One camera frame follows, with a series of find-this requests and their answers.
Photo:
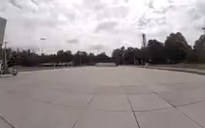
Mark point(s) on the grey concrete slab pavement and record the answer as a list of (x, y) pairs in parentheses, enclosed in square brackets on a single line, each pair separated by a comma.
[(100, 90)]

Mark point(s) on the row of trees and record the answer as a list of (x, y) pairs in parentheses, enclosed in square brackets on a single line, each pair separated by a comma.
[(176, 50)]

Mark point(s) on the scooter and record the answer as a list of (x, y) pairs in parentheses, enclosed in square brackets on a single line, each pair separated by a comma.
[(0, 71)]

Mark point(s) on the thin pole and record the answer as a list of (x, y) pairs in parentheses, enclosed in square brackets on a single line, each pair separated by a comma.
[(5, 53)]

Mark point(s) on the tall chimney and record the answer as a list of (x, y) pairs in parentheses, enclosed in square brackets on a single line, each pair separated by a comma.
[(144, 40)]

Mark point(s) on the grey kerb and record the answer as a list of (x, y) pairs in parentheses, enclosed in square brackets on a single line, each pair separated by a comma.
[(186, 70)]

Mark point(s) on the person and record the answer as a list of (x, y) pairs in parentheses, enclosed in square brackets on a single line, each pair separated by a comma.
[(11, 61)]

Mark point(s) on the street lamp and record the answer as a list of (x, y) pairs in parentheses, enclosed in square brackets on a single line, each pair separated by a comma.
[(41, 45)]

